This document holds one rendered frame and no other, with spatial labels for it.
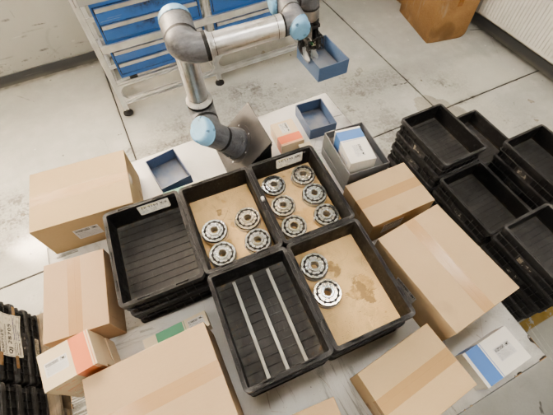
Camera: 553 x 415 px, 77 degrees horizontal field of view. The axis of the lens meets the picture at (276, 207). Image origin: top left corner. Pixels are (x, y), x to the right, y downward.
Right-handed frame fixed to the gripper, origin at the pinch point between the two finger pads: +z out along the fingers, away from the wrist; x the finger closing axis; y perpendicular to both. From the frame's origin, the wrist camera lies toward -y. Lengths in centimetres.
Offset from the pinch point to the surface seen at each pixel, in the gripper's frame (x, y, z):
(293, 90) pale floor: 36, -102, 116
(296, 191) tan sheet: -29, 44, 26
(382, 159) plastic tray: 15, 44, 32
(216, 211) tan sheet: -64, 38, 23
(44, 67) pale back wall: -156, -222, 91
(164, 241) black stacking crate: -87, 42, 21
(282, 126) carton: -16.0, 1.2, 33.1
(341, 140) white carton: 0.4, 31.3, 22.5
